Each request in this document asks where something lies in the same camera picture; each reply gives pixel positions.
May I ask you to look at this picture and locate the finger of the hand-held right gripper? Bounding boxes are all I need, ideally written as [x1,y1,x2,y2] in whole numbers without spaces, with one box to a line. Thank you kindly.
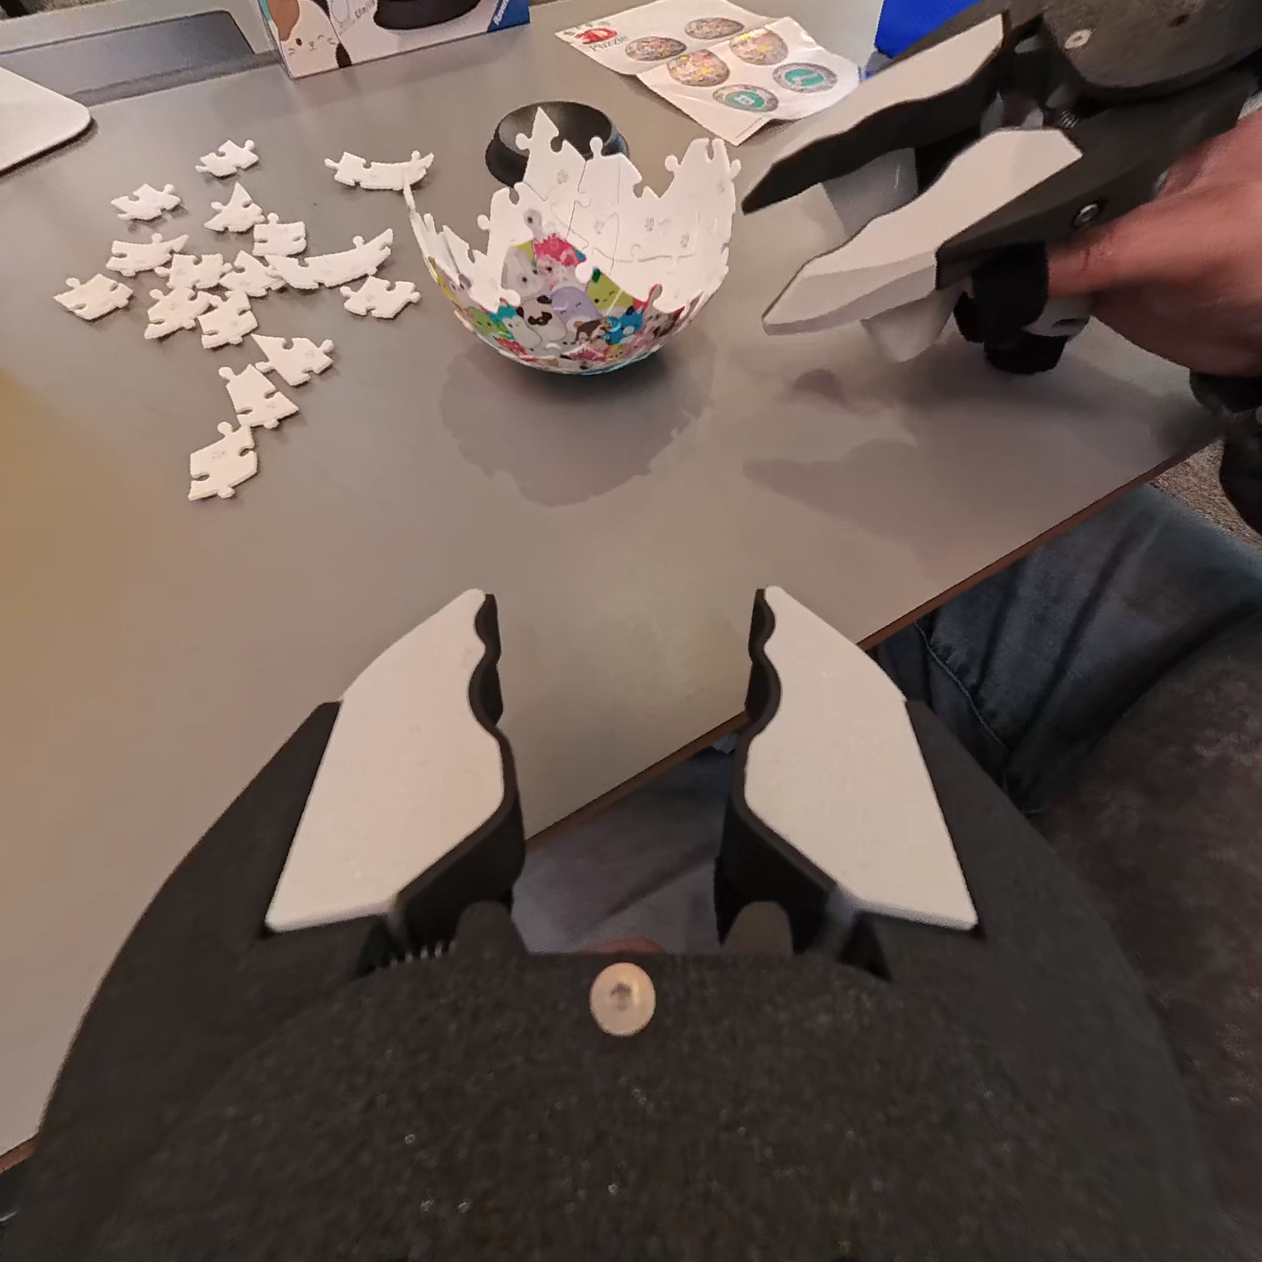
[740,15,1006,213]
[763,127,1086,360]

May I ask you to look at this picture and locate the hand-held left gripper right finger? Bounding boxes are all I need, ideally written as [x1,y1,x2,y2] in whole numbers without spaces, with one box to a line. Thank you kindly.
[718,585,979,933]

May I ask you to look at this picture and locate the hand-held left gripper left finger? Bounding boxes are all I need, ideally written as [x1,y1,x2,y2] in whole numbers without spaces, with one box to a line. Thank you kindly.
[264,588,524,937]

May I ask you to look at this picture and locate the partly built colourful puzzle ball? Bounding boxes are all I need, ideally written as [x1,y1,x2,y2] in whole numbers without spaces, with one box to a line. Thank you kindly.
[404,106,740,375]

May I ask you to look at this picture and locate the black round puzzle stand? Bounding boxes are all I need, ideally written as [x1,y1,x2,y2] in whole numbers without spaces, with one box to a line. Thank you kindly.
[485,100,631,189]

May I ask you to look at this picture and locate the printed puzzle box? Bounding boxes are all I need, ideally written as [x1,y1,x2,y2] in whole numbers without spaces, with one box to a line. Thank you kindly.
[258,0,533,78]

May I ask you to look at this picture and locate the group of white puzzle pieces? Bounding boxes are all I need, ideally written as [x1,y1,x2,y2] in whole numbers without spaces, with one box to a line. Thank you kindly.
[54,138,435,501]

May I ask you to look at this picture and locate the person's right hand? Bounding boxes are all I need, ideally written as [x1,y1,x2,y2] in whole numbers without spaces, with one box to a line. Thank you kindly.
[1050,123,1262,375]

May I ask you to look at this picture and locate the blue plastic bin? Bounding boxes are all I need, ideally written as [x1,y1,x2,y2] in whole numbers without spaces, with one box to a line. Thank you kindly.
[873,0,978,58]

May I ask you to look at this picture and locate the printed sticker sheet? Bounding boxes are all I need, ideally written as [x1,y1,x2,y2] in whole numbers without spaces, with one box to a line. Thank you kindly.
[554,0,861,144]

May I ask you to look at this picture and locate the person's dark pants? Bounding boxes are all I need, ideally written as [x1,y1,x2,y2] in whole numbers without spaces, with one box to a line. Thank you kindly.
[512,488,1262,952]

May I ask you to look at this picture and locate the white flat pad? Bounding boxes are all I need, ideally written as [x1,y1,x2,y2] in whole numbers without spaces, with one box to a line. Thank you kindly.
[0,63,91,177]

